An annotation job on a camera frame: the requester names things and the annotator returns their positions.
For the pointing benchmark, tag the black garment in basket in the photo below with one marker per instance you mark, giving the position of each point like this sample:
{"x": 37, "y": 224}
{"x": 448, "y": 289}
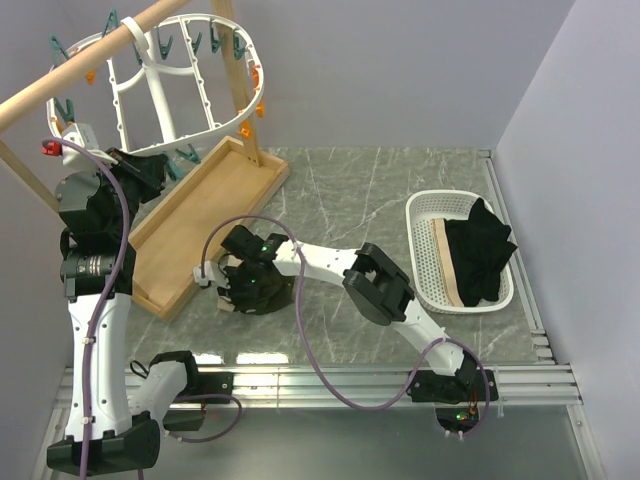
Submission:
{"x": 480, "y": 250}

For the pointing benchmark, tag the white plastic laundry basket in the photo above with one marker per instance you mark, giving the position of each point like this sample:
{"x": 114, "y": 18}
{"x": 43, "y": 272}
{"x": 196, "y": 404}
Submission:
{"x": 421, "y": 209}

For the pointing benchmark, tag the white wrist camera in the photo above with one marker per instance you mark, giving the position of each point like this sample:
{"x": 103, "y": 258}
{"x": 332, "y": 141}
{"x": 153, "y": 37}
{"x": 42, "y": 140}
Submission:
{"x": 83, "y": 136}
{"x": 209, "y": 274}

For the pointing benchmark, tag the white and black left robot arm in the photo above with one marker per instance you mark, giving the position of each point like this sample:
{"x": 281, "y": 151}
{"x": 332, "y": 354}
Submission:
{"x": 109, "y": 431}

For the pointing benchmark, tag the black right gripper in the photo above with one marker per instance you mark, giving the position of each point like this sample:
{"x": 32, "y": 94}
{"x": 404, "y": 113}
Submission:
{"x": 226, "y": 291}

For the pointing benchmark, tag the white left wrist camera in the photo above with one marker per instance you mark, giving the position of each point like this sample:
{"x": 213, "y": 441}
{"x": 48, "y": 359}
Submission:
{"x": 83, "y": 136}

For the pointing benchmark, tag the teal clothes peg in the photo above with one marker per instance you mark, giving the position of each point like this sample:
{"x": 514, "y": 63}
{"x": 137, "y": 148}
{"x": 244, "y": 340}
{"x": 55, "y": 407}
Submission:
{"x": 239, "y": 45}
{"x": 164, "y": 47}
{"x": 111, "y": 23}
{"x": 190, "y": 155}
{"x": 216, "y": 38}
{"x": 65, "y": 110}
{"x": 58, "y": 53}
{"x": 195, "y": 43}
{"x": 173, "y": 172}

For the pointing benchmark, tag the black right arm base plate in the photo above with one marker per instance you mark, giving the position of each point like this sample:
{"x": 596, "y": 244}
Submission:
{"x": 429, "y": 387}

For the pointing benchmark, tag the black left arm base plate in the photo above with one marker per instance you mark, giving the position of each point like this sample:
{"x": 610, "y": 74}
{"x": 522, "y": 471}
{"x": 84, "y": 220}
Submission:
{"x": 216, "y": 386}

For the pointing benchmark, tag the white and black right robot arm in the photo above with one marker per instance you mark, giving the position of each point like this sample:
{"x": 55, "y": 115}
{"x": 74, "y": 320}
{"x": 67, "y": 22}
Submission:
{"x": 376, "y": 285}

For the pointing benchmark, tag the beige garment in basket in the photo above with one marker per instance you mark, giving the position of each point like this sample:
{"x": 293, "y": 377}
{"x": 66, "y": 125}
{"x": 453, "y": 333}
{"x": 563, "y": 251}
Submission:
{"x": 446, "y": 263}

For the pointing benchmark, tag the aluminium mounting rail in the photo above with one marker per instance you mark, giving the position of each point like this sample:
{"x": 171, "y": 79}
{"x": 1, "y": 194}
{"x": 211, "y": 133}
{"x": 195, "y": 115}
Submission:
{"x": 291, "y": 386}

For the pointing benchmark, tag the olive green underwear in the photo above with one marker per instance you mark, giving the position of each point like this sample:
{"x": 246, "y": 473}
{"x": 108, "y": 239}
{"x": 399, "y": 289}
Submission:
{"x": 285, "y": 296}

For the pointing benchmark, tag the wooden drying rack stand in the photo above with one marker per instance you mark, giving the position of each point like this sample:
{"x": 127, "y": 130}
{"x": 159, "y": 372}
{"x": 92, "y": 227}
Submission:
{"x": 234, "y": 179}

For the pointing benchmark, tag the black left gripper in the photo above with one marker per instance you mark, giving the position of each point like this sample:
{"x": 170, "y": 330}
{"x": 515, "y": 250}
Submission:
{"x": 148, "y": 171}

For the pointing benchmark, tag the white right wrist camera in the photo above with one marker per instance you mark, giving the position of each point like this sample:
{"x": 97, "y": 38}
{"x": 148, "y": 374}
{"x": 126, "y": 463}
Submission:
{"x": 209, "y": 274}

